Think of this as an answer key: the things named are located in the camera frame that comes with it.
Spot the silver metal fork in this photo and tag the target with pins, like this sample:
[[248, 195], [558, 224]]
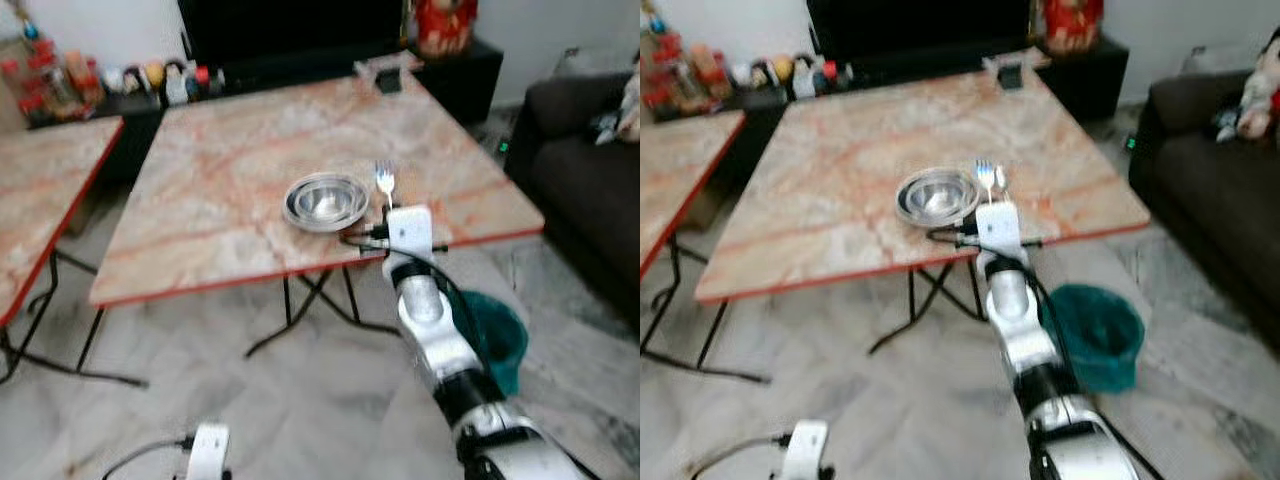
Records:
[[986, 178], [385, 181]]

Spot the silver metal spoon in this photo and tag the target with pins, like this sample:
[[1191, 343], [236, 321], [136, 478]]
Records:
[[1001, 180]]

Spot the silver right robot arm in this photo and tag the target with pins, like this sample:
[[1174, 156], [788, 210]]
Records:
[[440, 340], [1025, 330]]

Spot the stainless steel bowl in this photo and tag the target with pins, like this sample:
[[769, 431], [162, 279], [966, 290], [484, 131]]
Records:
[[937, 196], [326, 201]]

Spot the marble folding table red edge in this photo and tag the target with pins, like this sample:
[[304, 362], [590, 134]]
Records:
[[680, 170], [40, 190], [860, 130], [250, 140]]

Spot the clear tray with black box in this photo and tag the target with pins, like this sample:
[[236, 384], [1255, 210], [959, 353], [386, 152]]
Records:
[[389, 76], [1012, 72]]

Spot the teal waste bin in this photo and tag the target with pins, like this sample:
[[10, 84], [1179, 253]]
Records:
[[1100, 335], [503, 335]]

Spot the black television cabinet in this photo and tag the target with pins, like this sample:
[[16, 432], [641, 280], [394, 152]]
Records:
[[1085, 80], [455, 80]]

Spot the dark brown sofa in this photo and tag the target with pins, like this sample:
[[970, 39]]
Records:
[[580, 180], [1210, 200]]

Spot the small red figurine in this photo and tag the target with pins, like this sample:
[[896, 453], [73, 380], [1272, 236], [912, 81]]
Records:
[[203, 77], [830, 72]]

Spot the black television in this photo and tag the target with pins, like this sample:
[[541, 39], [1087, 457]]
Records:
[[920, 25], [290, 30]]

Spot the red festive ornament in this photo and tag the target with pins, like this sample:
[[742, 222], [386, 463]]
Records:
[[446, 28], [1072, 25]]

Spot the yellow figurine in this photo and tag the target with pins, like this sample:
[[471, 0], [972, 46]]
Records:
[[153, 74], [781, 69]]

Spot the plush toy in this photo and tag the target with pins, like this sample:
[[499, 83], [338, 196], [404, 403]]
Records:
[[1258, 100], [625, 110]]

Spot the red toy pile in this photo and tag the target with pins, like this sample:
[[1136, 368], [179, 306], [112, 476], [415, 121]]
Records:
[[672, 75], [45, 85]]

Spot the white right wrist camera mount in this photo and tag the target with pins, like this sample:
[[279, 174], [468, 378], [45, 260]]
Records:
[[410, 230], [999, 226]]

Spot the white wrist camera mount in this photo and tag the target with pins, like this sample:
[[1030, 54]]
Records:
[[806, 450], [999, 226], [208, 452], [410, 230]]

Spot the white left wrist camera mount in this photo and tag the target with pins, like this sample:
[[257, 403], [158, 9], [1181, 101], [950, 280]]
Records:
[[806, 450], [208, 452]]

